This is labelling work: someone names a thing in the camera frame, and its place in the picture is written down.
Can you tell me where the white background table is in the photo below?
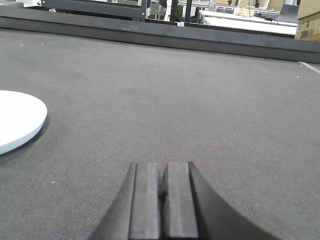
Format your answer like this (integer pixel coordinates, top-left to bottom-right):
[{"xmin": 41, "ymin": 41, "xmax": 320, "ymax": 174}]
[{"xmin": 199, "ymin": 10, "xmax": 297, "ymax": 36}]

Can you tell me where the dark metal frame rack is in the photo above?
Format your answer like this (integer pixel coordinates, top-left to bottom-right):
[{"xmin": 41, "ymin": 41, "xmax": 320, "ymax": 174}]
[{"xmin": 41, "ymin": 0, "xmax": 151, "ymax": 21}]

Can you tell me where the white round disc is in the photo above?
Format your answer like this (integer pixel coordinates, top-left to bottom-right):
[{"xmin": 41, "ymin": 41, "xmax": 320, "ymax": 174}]
[{"xmin": 0, "ymin": 90, "xmax": 48, "ymax": 154}]

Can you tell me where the cardboard box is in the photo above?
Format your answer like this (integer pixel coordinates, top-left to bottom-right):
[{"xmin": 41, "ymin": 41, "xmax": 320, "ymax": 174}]
[{"xmin": 294, "ymin": 0, "xmax": 320, "ymax": 42}]

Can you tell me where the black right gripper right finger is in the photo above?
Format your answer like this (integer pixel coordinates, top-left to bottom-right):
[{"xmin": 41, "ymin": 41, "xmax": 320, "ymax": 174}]
[{"xmin": 161, "ymin": 162, "xmax": 276, "ymax": 240}]

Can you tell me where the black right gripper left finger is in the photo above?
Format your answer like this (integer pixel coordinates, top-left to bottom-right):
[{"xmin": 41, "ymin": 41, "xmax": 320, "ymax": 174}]
[{"xmin": 89, "ymin": 162, "xmax": 161, "ymax": 240}]

